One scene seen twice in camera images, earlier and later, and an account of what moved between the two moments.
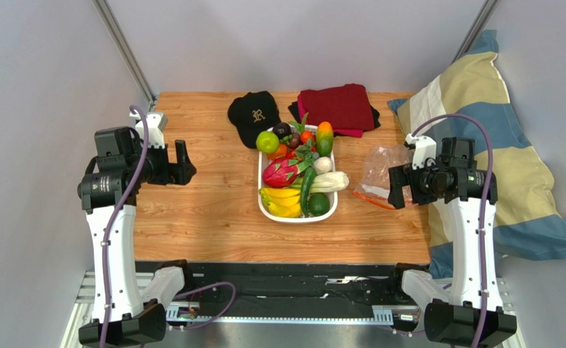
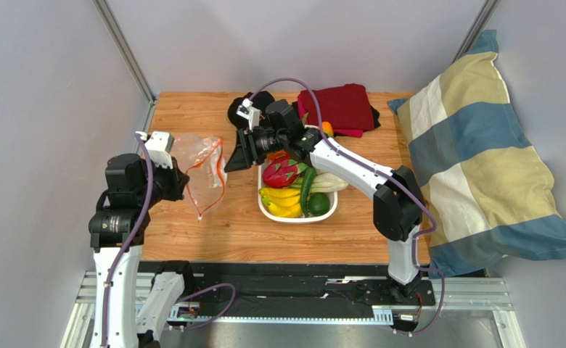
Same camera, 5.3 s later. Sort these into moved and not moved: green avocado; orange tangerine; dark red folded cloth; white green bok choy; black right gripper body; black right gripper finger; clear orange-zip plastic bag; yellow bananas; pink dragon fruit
Moved: black right gripper body; black right gripper finger; clear orange-zip plastic bag
Not moved: orange tangerine; dark red folded cloth; pink dragon fruit; green avocado; yellow bananas; white green bok choy
